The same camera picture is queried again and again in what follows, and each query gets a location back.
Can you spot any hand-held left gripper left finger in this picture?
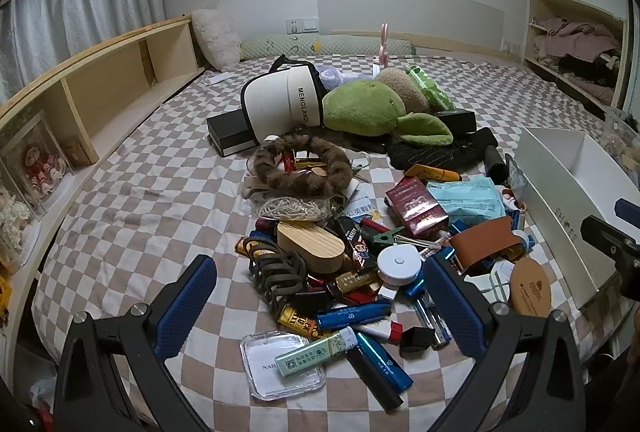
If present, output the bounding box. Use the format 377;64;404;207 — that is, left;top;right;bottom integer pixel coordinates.
52;254;218;432

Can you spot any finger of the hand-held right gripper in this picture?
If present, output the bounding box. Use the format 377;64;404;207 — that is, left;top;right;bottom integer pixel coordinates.
581;214;640;265
614;198;640;223

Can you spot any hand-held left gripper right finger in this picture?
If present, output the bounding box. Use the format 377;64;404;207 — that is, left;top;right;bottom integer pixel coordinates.
425;254;586;432

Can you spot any white cardboard container box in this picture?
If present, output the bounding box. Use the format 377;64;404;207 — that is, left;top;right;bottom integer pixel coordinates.
514;127;640;311

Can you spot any clear plastic nail case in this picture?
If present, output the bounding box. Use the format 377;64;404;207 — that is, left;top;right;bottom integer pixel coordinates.
240;331;327;402

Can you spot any small black cube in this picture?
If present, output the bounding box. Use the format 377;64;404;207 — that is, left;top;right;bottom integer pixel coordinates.
399;327;437;361

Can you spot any brown cardboard sheet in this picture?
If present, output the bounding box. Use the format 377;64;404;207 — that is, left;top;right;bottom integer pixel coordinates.
449;217;522;276

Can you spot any clear plastic storage box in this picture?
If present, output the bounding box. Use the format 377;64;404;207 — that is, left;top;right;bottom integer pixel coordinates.
599;106;640;185

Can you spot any round white tape measure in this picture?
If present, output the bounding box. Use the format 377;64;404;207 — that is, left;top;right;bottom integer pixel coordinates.
377;244;426;285

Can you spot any round brown coaster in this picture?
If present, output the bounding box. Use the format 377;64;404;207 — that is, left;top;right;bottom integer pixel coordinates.
507;258;553;319

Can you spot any green clothespin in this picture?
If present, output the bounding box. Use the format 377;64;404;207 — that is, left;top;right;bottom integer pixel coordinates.
369;227;404;248

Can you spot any dark claw hair clip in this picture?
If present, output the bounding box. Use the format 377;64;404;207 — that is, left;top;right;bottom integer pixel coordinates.
249;252;308;319

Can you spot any brown and gold box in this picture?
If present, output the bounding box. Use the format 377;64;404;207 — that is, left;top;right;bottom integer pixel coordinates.
334;271;381;298

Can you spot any red cigarette box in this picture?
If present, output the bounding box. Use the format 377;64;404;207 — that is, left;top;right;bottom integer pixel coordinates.
384;177;449;241

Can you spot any light blue packet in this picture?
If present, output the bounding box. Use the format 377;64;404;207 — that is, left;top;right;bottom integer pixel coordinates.
426;177;507;226

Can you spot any black stick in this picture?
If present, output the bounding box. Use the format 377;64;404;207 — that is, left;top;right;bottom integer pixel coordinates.
345;347;405;412

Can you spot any gold and black can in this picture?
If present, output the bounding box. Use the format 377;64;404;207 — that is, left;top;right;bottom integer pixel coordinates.
277;304;321;339

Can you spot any black cartoon print pack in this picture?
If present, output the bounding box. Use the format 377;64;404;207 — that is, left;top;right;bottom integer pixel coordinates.
333;214;379;271

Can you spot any black cylinder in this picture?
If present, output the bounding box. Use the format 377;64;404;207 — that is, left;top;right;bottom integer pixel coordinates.
483;144;509;186

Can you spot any orange tube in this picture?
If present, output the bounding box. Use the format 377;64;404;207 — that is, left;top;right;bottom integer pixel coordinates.
403;164;464;183

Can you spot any green and white tube box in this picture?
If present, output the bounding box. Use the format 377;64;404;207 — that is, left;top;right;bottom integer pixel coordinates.
274;327;359;378

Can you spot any oval wooden box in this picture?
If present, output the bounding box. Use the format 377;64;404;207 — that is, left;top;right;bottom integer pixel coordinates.
276;220;354;273

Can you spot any black clothes pile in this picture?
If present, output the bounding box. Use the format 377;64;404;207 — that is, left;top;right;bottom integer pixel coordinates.
559;54;622;88

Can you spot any black cloth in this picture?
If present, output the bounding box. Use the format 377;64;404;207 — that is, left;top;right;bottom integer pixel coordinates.
387;127;499;173

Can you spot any wooden wardrobe shelf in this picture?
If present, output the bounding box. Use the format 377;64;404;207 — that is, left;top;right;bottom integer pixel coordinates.
521;0;629;113

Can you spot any brown fur scrunchie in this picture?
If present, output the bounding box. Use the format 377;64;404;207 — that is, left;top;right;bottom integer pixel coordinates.
254;127;354;201

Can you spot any black and white box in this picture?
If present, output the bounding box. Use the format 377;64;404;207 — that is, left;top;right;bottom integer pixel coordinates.
206;112;262;158

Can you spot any pink clothes pile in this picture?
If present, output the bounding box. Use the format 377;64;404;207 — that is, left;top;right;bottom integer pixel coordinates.
533;16;622;63

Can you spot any long black box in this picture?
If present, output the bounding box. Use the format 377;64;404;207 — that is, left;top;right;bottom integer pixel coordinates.
431;108;477;136

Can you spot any white flower ornament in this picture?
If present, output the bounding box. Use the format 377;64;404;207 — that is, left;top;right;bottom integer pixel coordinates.
0;191;42;263

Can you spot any clear display case with doll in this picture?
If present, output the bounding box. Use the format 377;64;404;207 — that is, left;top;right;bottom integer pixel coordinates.
0;108;77;219

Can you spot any green plush toy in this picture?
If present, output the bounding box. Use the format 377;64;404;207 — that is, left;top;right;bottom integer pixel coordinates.
321;79;454;147

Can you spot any white baseball cap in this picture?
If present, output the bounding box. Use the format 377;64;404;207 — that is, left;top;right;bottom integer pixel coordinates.
241;64;326;146

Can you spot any green snack packet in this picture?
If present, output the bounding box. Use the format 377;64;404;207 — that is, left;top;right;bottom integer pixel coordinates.
403;64;457;111

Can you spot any beige plush toy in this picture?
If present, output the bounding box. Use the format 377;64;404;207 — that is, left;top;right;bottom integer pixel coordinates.
375;68;432;113

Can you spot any wooden bedside shelf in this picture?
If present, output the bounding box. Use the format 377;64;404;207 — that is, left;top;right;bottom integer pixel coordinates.
0;14;207;363

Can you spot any lavender packet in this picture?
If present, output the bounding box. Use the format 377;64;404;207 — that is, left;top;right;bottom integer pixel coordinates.
317;64;372;91

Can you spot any white fluffy pillow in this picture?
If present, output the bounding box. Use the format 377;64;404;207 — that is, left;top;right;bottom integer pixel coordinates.
192;8;244;73

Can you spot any pink rabbit stand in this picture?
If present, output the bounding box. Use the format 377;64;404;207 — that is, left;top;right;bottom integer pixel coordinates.
374;22;394;65

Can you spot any green bolster pillow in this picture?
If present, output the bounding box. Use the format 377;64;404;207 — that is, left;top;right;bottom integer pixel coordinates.
239;34;417;63

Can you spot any white headboard panel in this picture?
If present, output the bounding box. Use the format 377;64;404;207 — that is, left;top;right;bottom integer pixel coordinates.
316;0;505;53

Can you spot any grey curtain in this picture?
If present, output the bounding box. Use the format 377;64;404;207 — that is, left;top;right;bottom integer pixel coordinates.
0;0;167;105

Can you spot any beige bead string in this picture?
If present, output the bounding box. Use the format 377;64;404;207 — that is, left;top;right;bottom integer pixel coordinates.
256;196;329;221

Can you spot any wall switch panel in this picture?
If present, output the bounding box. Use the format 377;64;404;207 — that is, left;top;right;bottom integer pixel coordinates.
285;17;319;35

